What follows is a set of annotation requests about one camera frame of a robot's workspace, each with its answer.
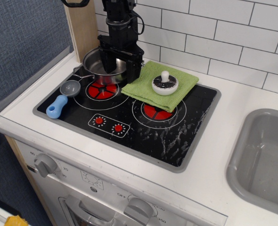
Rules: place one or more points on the grey right oven knob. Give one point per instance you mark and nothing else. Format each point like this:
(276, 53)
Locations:
(139, 210)

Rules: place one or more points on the stainless steel pot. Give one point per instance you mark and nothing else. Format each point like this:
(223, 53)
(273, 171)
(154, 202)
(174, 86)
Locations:
(92, 66)

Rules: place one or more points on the grey oven knob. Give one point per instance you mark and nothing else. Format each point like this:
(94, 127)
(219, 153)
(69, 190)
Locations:
(139, 210)
(45, 164)

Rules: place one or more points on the white toy mushroom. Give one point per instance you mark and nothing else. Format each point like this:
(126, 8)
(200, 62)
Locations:
(165, 84)

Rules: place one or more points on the grey sink basin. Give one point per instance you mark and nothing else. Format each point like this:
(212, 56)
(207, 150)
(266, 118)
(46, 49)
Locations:
(252, 172)

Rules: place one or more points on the green folded cloth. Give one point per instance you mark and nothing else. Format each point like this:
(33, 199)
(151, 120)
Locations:
(141, 88)

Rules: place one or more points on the blue grey toy scoop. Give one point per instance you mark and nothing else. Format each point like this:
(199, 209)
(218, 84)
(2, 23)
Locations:
(68, 89)

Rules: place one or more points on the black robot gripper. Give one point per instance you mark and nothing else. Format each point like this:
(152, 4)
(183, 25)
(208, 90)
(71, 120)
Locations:
(121, 43)

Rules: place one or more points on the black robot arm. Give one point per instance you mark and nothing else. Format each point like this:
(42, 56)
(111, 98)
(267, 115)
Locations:
(119, 8)

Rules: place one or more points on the black toy stovetop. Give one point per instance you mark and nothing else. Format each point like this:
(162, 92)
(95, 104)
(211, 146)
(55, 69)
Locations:
(168, 140)

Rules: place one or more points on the white toy oven front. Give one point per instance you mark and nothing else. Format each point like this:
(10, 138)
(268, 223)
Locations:
(74, 197)

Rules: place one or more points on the grey left oven knob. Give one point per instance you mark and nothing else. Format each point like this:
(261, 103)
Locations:
(45, 164)

